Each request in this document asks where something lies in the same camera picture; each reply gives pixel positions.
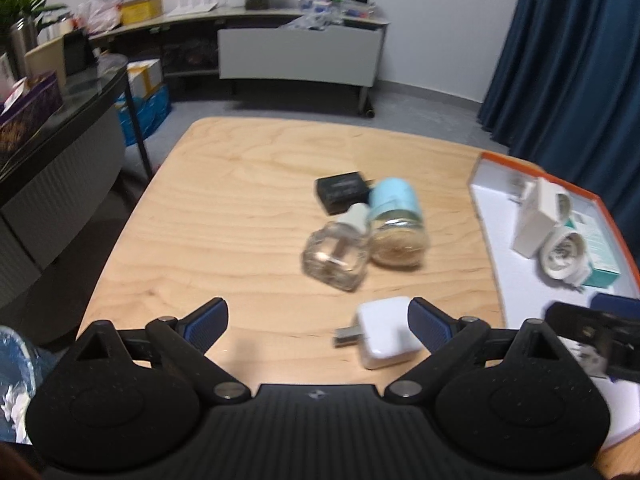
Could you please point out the dark blue curtain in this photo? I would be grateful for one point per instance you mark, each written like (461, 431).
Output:
(575, 60)

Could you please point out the long white media cabinet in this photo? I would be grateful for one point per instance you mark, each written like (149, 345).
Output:
(200, 16)

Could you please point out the clear plastic organizer tray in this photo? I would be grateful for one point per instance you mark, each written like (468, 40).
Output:
(345, 7)

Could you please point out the clear crumpled plastic bag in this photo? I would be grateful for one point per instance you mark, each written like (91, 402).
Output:
(312, 21)

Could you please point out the black glass-top side table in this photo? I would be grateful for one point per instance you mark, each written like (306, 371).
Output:
(60, 160)

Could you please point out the clear liquid refill bottle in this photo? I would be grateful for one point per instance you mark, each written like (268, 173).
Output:
(332, 257)

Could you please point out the taped white cardboard box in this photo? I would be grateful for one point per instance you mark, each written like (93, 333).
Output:
(145, 75)

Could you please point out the white cabinet drawer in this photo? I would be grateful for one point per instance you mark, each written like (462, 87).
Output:
(300, 55)

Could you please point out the glass jar light blue cap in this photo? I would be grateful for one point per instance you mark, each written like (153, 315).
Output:
(397, 201)

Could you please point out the leafy green plant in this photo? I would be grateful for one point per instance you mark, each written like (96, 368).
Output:
(20, 2)

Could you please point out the white round plug adapter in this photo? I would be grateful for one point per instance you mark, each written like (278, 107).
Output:
(562, 256)

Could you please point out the white plug-in heater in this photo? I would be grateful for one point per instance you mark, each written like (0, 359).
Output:
(535, 222)

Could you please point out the blue and white plastic bag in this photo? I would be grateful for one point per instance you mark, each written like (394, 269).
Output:
(17, 375)

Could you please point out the small black box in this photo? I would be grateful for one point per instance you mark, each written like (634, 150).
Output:
(77, 52)

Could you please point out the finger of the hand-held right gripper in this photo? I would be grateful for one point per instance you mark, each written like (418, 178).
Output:
(590, 327)
(617, 306)

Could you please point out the yellow cardboard box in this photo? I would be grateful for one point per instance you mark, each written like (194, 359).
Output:
(142, 10)

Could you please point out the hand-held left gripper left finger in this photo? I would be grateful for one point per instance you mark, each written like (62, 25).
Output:
(207, 322)

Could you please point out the beige container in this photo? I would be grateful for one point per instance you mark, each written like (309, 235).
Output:
(45, 60)

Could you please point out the purple tissue box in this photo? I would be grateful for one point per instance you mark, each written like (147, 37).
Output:
(35, 105)

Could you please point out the orange-rimmed white tray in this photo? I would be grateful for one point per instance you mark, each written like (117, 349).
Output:
(500, 240)

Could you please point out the teal and white carton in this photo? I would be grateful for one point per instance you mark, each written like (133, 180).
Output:
(600, 260)

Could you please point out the white and red plastic bag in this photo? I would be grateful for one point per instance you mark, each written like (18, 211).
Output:
(102, 12)

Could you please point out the white cube charger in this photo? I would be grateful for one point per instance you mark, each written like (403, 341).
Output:
(385, 331)

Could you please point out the blue wrapped package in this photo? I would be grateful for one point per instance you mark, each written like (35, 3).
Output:
(150, 115)

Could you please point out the black cube charger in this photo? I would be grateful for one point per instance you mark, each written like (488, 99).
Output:
(342, 191)

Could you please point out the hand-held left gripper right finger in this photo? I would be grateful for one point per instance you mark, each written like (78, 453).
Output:
(429, 322)

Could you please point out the stainless steel cup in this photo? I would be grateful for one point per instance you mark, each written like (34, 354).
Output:
(22, 42)

